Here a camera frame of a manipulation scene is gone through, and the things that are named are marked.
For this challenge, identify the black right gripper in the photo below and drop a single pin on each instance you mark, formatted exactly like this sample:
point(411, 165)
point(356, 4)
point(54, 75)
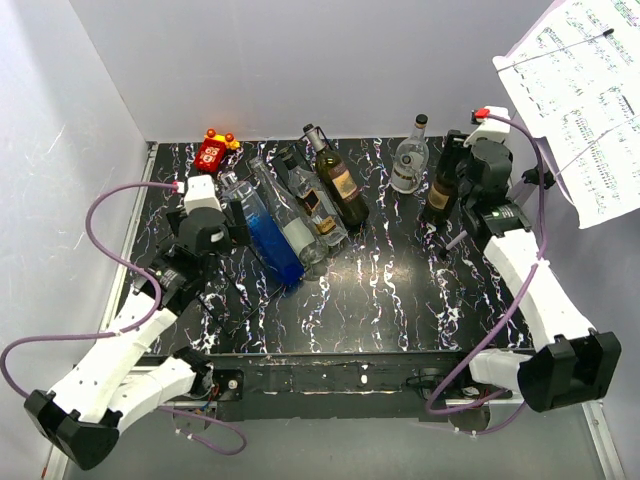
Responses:
point(455, 140)

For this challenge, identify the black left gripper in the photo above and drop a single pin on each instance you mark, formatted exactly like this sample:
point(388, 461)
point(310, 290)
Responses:
point(236, 233)

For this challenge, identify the dark wine bottle silver cap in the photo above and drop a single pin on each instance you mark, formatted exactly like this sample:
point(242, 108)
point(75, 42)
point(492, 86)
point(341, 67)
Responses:
point(441, 196)

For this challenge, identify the round clear liquor bottle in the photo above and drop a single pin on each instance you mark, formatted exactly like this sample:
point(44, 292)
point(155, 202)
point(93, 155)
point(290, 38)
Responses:
point(410, 159)

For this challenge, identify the blue square glass bottle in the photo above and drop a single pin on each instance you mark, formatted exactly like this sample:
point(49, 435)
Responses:
point(266, 236)

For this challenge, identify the clear tall glass bottle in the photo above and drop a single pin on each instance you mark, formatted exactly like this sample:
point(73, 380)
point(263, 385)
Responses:
point(288, 216)

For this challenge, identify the dark green wine bottle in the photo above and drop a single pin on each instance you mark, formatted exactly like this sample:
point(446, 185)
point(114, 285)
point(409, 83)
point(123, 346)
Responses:
point(336, 176)

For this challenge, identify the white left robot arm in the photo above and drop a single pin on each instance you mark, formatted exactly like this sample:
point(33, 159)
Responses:
point(84, 414)

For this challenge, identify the clear bottle black gold label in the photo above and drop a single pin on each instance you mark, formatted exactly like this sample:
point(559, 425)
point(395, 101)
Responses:
point(314, 199)

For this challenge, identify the red toy block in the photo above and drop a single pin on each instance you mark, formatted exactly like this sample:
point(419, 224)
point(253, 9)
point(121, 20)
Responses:
point(213, 150)

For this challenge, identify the white sheet music pages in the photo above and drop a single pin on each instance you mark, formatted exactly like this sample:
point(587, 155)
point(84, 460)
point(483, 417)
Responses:
point(574, 80)

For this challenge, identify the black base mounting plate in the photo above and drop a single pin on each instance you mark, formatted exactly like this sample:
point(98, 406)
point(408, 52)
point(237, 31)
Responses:
point(330, 385)

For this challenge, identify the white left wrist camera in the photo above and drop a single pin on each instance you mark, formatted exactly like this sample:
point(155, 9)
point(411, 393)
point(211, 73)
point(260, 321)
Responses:
point(198, 192)

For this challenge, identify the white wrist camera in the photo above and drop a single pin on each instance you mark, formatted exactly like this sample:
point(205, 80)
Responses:
point(198, 192)
point(488, 128)

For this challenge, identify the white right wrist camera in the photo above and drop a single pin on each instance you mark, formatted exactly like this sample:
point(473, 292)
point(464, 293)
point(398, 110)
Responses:
point(488, 128)

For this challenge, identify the black wire wine rack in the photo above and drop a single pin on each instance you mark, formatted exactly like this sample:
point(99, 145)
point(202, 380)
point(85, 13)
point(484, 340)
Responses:
point(243, 308)

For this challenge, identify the aluminium frame rail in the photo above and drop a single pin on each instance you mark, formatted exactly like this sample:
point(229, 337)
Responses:
point(57, 462)

